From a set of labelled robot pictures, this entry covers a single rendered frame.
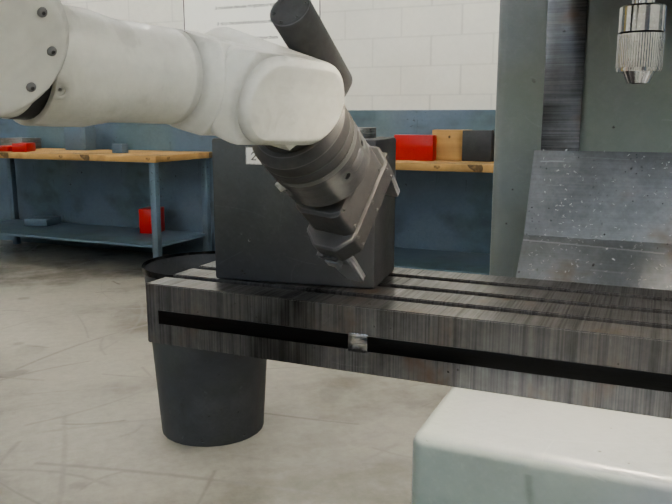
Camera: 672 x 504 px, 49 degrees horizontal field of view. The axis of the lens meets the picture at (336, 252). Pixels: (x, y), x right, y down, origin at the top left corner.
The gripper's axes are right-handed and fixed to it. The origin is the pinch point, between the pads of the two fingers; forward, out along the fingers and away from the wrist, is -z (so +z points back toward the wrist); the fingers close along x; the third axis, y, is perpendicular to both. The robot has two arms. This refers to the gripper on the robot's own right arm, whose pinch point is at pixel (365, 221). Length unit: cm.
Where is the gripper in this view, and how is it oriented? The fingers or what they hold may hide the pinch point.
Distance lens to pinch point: 77.5
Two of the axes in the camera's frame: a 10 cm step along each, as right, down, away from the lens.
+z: -3.7, -4.3, -8.2
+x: 3.7, -8.8, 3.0
